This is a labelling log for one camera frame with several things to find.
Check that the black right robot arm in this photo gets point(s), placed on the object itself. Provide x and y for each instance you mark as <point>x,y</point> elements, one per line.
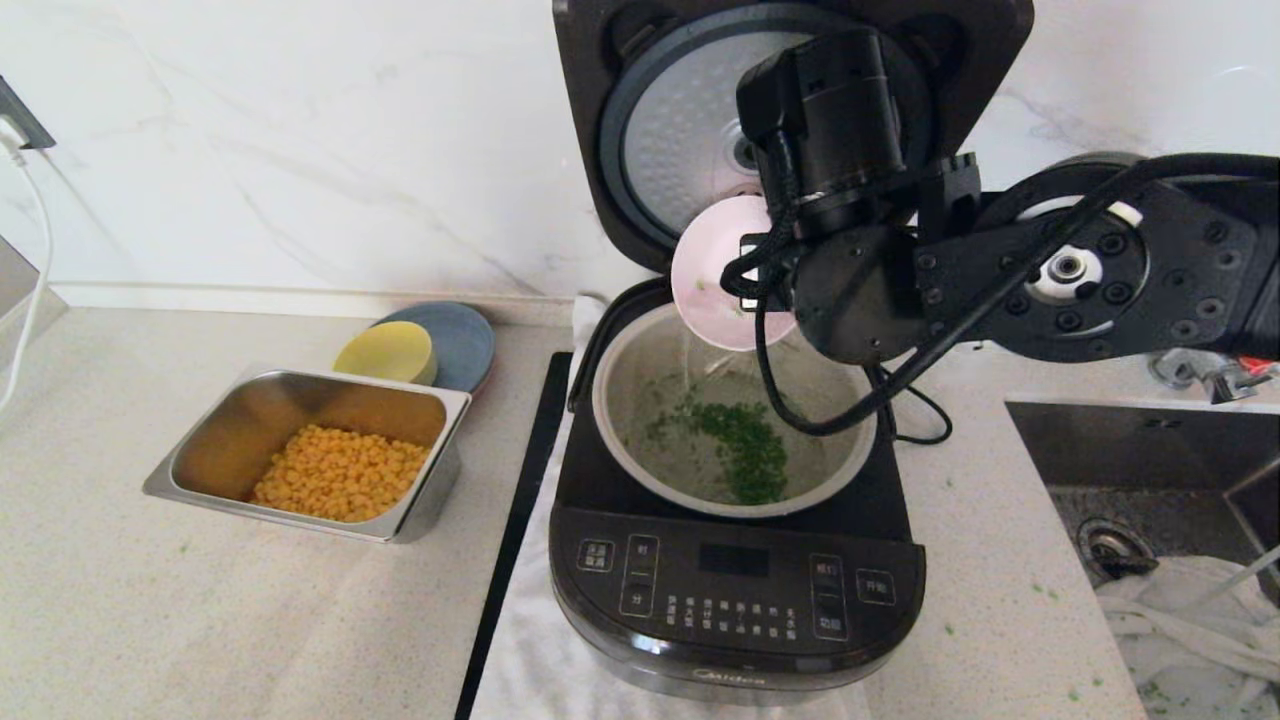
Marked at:
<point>840,120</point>

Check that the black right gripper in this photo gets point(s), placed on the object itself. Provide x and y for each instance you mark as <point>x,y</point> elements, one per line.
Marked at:
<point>770,270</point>

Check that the white towel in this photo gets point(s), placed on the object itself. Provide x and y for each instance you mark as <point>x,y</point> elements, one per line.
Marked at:
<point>540,650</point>

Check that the grey inner pot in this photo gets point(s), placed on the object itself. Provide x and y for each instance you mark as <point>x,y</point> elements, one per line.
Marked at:
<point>625,400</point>

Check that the yellow corn kernels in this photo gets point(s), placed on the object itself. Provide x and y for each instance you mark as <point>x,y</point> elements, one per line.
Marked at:
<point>340,475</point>

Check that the white bowl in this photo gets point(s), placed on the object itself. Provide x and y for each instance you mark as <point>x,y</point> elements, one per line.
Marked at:
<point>705,260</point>

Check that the white cloth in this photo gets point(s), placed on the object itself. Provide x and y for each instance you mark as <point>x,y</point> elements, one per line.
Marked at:
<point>1200,640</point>

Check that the chrome faucet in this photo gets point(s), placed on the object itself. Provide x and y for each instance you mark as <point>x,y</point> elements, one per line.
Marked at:
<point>1215,378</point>

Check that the black rice cooker lid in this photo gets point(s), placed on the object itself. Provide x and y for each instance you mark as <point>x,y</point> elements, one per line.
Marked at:
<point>600,100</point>

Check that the black rice cooker body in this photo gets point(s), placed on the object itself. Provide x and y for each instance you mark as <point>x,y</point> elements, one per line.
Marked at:
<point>700,590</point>

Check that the blue plate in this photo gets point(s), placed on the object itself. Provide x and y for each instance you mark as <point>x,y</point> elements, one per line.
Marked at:
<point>465,345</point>

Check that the dark wall socket plate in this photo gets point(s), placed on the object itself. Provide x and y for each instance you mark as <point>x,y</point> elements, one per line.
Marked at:
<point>25,122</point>

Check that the yellow bowl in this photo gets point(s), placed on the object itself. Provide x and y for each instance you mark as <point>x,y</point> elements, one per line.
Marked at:
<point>385,352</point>

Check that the stainless steel tray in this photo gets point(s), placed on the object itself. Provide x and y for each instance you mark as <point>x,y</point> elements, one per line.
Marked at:
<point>235,430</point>

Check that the chopped green scallions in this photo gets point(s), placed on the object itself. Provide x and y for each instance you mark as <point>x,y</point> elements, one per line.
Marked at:
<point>745,450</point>

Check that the black strip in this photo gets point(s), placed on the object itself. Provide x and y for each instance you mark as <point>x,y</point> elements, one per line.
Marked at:
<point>520,500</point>

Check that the metal sink drain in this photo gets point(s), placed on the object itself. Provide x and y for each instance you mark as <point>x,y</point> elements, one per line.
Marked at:
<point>1110,547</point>

